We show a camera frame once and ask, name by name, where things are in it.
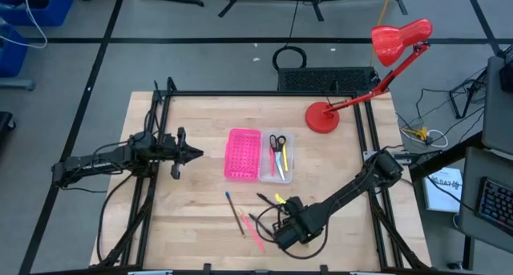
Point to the pencil with blue cap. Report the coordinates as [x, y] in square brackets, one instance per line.
[235, 215]

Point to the pink pencil with yellow eraser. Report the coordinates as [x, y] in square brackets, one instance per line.
[251, 230]

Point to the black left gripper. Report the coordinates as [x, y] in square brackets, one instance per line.
[170, 148]

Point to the black marker pen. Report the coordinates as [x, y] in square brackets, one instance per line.
[265, 199]

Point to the blue plastic bin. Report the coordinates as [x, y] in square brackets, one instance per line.
[60, 10]
[12, 54]

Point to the yellow highlighter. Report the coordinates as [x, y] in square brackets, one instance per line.
[285, 158]

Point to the grey desk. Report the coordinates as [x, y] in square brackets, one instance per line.
[497, 114]
[477, 162]

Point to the red desk lamp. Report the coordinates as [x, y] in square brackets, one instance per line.
[320, 118]

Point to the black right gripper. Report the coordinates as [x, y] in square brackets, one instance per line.
[298, 231]

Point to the white paper booklet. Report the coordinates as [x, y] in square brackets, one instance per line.
[441, 195]

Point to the yellow power plug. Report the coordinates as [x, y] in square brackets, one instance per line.
[421, 134]

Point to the pink plastic basket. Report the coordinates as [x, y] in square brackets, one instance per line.
[242, 154]

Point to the black perforated metal case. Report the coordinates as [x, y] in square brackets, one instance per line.
[326, 79]

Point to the clear plastic supply box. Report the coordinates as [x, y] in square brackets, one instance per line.
[290, 175]

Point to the yellow marker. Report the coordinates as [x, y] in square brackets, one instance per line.
[279, 198]

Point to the black backlit keyboard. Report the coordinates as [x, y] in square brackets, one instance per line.
[497, 205]

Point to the black gel pen clear barrel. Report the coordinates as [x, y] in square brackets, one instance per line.
[260, 224]

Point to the pink highlighter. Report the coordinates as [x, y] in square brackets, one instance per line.
[272, 162]

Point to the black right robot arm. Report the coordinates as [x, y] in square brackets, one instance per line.
[352, 187]

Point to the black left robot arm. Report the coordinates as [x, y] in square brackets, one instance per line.
[92, 162]

